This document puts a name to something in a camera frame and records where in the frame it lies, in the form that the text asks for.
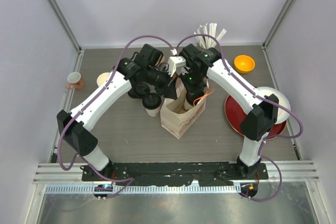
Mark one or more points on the small pink ceramic teacup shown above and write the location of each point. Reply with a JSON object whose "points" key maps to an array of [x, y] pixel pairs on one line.
{"points": [[75, 81]]}

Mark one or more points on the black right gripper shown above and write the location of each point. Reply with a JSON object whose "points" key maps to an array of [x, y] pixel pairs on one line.
{"points": [[195, 91]]}

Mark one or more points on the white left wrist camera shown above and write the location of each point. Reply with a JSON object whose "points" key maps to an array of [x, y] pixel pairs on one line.
{"points": [[176, 65]]}

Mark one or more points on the stack of black cup lids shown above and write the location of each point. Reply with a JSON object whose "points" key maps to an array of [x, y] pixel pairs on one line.
{"points": [[139, 91]]}

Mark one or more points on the stack of white paper cups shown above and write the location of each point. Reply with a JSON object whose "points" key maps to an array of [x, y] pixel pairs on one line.
{"points": [[102, 78]]}

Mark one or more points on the white paper cup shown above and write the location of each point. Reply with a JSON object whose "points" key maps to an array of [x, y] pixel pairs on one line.
{"points": [[190, 102], [153, 111]]}

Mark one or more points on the paper bag with orange handles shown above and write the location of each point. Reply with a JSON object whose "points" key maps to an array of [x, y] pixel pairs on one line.
{"points": [[173, 116]]}

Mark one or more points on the red round tray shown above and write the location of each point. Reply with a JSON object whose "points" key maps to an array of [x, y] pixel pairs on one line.
{"points": [[235, 115]]}

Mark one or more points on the perforated cable duct rail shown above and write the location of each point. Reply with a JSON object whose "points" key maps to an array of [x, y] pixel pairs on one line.
{"points": [[193, 188]]}

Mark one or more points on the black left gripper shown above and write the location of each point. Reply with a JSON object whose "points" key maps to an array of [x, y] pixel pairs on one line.
{"points": [[169, 87]]}

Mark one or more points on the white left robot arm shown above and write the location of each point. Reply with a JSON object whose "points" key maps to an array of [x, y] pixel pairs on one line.
{"points": [[75, 126]]}

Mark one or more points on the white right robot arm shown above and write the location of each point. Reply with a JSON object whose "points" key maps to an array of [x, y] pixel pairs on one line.
{"points": [[261, 110]]}

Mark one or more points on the grey straw holder cup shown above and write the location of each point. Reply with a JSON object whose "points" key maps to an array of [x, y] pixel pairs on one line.
{"points": [[200, 47]]}

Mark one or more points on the orange bowl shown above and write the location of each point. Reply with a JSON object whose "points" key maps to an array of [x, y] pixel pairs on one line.
{"points": [[244, 64]]}

